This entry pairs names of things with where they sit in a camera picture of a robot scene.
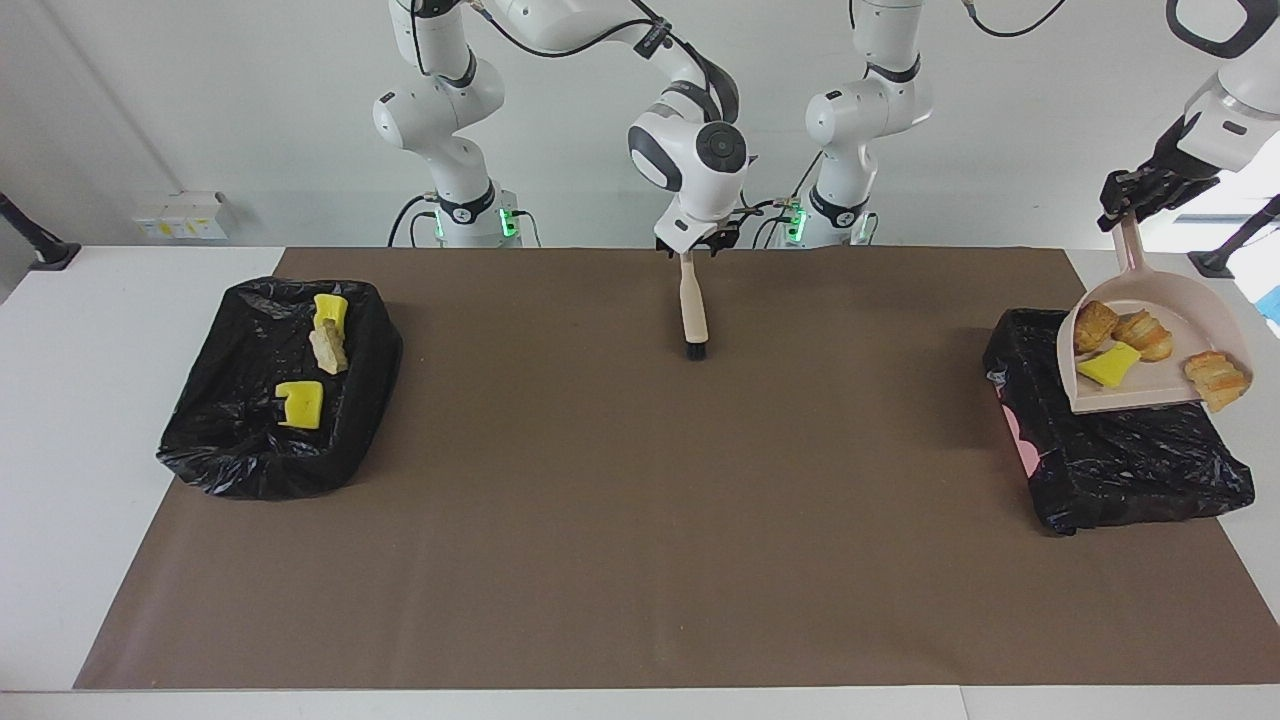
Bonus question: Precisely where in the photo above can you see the orange croissant toy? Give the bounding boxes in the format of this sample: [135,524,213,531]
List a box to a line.
[1112,309,1175,363]

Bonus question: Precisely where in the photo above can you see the white wall socket box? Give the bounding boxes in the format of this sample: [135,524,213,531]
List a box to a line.
[130,190,233,241]

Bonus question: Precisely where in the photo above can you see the brown bread nugget toy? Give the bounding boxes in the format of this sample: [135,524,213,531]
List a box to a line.
[1074,300,1119,353]

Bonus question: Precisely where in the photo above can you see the beige foam chunk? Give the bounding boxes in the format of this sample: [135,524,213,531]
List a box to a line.
[309,325,350,376]

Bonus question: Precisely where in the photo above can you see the notched yellow sponge piece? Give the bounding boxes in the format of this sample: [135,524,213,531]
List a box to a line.
[275,380,326,431]

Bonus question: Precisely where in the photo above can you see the brown table mat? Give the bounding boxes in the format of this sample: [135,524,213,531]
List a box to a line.
[73,246,1280,691]

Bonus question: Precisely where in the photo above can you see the beige hand brush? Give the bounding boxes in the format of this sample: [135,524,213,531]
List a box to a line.
[679,252,710,361]

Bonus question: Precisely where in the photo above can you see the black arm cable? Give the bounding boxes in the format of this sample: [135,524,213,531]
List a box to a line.
[960,0,1071,41]
[470,0,743,123]

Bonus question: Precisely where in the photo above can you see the black camera stand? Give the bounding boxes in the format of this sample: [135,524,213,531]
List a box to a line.
[1188,195,1280,279]
[0,192,81,273]

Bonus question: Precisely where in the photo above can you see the beige plastic dustpan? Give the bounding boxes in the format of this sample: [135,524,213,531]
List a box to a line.
[1057,215,1253,415]

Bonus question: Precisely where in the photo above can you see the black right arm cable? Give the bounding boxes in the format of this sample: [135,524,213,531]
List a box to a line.
[470,0,743,123]

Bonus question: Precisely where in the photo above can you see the black base cable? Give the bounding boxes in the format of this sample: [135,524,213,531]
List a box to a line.
[388,193,441,248]
[727,150,826,249]

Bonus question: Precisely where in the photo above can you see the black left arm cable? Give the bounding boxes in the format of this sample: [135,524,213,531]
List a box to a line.
[960,0,1071,41]

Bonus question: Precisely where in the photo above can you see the yellow sponge wedge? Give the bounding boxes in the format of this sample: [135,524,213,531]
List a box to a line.
[1077,342,1142,388]

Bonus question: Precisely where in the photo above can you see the striped beige croissant toy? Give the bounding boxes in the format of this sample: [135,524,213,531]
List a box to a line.
[1184,350,1251,413]

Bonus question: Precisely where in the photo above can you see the black bagged pink bin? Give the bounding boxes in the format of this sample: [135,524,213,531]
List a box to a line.
[982,306,1256,537]

